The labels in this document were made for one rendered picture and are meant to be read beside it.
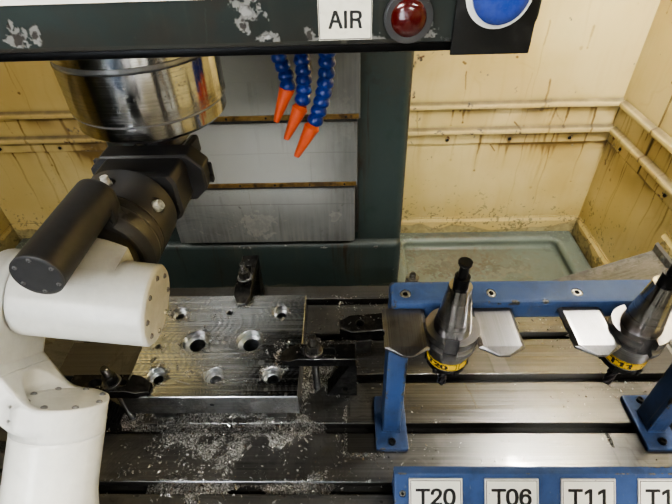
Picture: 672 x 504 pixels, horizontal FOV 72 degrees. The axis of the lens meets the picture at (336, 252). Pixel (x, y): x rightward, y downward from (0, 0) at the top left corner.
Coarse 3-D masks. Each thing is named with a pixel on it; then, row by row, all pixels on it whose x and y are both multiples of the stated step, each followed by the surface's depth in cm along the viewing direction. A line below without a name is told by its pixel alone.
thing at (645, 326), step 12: (648, 288) 51; (660, 288) 49; (636, 300) 52; (648, 300) 51; (660, 300) 50; (624, 312) 54; (636, 312) 52; (648, 312) 51; (660, 312) 51; (624, 324) 54; (636, 324) 53; (648, 324) 52; (660, 324) 51; (648, 336) 52
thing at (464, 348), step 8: (432, 312) 57; (432, 320) 56; (472, 320) 56; (432, 328) 55; (472, 328) 55; (432, 336) 54; (440, 336) 54; (472, 336) 54; (432, 344) 55; (440, 344) 53; (448, 344) 54; (456, 344) 54; (464, 344) 53; (472, 344) 53; (432, 352) 55; (440, 352) 54; (448, 352) 55; (456, 352) 55; (464, 352) 54; (472, 352) 55
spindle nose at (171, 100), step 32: (64, 64) 41; (96, 64) 40; (128, 64) 40; (160, 64) 41; (192, 64) 44; (64, 96) 45; (96, 96) 42; (128, 96) 42; (160, 96) 43; (192, 96) 45; (224, 96) 51; (96, 128) 45; (128, 128) 44; (160, 128) 45; (192, 128) 47
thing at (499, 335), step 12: (480, 312) 58; (492, 312) 58; (504, 312) 58; (480, 324) 56; (492, 324) 56; (504, 324) 56; (516, 324) 56; (480, 336) 55; (492, 336) 55; (504, 336) 55; (516, 336) 55; (480, 348) 54; (492, 348) 54; (504, 348) 53; (516, 348) 53
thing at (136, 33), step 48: (192, 0) 25; (240, 0) 25; (288, 0) 25; (384, 0) 25; (432, 0) 25; (0, 48) 27; (48, 48) 27; (96, 48) 27; (144, 48) 27; (192, 48) 27; (240, 48) 28; (288, 48) 28; (336, 48) 27; (384, 48) 27; (432, 48) 27
